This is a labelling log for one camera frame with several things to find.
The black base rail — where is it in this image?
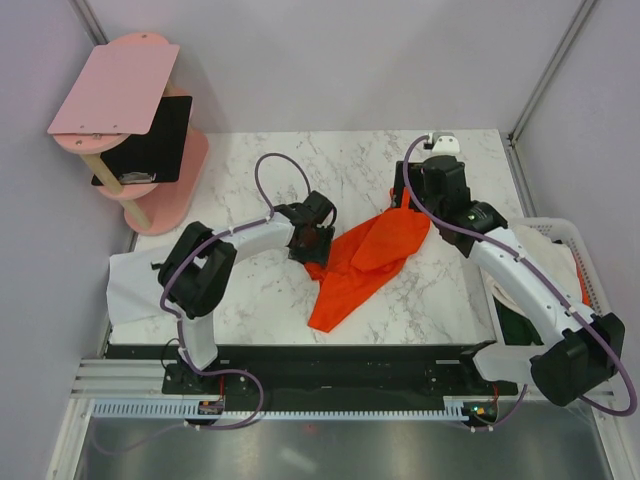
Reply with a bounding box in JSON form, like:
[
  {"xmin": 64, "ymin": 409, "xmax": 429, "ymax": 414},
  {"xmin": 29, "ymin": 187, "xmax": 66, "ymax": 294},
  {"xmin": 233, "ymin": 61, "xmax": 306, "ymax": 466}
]
[{"xmin": 106, "ymin": 345, "xmax": 518, "ymax": 411}]

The white laundry basket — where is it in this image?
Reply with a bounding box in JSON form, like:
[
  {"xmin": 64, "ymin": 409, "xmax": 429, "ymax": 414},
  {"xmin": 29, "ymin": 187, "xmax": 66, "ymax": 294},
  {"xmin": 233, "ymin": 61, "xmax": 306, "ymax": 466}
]
[{"xmin": 484, "ymin": 216, "xmax": 624, "ymax": 396}]

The white t shirt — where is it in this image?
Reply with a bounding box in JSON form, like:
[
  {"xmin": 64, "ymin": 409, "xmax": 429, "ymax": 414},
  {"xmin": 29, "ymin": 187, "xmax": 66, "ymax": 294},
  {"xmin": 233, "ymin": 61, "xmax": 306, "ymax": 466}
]
[{"xmin": 510, "ymin": 224, "xmax": 582, "ymax": 301}]

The pink clipboard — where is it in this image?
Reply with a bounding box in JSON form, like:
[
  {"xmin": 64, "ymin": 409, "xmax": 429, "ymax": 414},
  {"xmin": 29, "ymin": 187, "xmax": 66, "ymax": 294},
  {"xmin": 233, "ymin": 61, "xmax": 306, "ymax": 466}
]
[{"xmin": 47, "ymin": 44, "xmax": 179, "ymax": 135}]

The white cable duct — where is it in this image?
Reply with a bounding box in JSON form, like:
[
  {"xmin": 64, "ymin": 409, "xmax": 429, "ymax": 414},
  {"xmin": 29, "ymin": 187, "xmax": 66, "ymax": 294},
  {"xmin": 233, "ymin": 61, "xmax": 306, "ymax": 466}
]
[{"xmin": 91, "ymin": 399, "xmax": 469, "ymax": 421}]

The black clipboard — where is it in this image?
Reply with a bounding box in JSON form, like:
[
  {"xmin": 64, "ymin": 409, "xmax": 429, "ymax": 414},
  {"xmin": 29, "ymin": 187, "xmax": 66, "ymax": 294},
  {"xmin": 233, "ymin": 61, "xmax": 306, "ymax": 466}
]
[{"xmin": 100, "ymin": 96, "xmax": 192, "ymax": 185}]

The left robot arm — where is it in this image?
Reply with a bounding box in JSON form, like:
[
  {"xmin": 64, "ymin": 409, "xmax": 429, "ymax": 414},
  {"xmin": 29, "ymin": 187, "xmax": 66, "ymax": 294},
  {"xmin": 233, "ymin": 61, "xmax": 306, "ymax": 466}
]
[{"xmin": 154, "ymin": 191, "xmax": 337, "ymax": 393}]

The dark green t shirt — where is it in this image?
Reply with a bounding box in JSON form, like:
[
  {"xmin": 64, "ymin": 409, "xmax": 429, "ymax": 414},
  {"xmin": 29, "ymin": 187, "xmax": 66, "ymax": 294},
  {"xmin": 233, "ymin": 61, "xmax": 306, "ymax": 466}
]
[{"xmin": 494, "ymin": 298, "xmax": 543, "ymax": 346}]

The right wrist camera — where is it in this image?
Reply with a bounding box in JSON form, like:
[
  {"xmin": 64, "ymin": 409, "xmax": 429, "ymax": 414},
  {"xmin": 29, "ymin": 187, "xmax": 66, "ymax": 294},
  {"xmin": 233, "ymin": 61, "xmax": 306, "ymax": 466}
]
[{"xmin": 423, "ymin": 132, "xmax": 461, "ymax": 156}]

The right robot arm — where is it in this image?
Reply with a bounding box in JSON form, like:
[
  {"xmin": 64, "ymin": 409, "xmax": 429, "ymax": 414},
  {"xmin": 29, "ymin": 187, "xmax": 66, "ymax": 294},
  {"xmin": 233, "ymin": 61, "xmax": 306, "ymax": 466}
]
[{"xmin": 393, "ymin": 155, "xmax": 630, "ymax": 406}]

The orange t shirt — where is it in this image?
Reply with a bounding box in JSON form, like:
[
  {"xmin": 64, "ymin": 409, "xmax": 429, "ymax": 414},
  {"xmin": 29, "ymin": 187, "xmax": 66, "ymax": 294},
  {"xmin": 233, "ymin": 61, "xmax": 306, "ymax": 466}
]
[{"xmin": 304, "ymin": 190, "xmax": 431, "ymax": 333}]

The pink wooden shelf stand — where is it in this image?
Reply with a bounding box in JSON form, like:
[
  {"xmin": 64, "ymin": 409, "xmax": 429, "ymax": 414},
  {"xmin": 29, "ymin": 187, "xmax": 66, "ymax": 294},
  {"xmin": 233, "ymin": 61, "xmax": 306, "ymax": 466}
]
[{"xmin": 48, "ymin": 32, "xmax": 209, "ymax": 236}]

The white cloth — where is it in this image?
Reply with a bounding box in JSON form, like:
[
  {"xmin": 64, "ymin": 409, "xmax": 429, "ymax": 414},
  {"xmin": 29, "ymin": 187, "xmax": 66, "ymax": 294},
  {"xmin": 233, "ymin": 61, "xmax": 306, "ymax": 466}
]
[{"xmin": 106, "ymin": 246, "xmax": 177, "ymax": 327}]

